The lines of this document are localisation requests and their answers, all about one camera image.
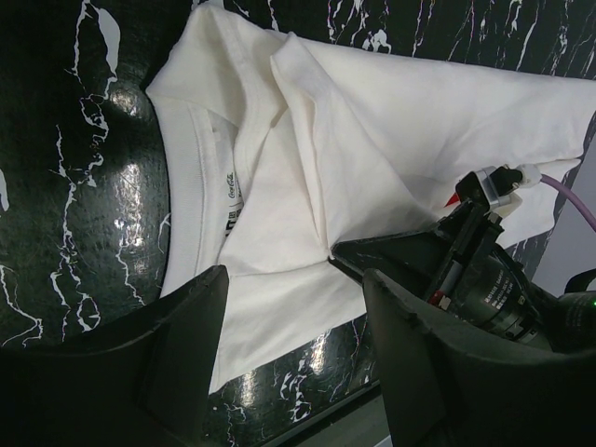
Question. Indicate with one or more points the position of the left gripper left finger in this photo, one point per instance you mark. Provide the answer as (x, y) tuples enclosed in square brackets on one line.
[(141, 380)]

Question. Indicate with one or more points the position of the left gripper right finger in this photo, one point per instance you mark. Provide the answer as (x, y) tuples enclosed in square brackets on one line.
[(448, 383)]

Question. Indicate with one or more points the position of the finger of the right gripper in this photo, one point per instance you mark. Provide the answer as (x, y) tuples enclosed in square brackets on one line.
[(421, 262)]

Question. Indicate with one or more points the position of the white printed t-shirt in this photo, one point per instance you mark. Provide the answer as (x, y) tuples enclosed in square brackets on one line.
[(279, 147)]

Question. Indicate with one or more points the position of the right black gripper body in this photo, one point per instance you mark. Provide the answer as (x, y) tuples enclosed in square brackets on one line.
[(476, 281)]

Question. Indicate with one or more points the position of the black marble table mat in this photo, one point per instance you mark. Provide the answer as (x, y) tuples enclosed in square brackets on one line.
[(84, 197)]

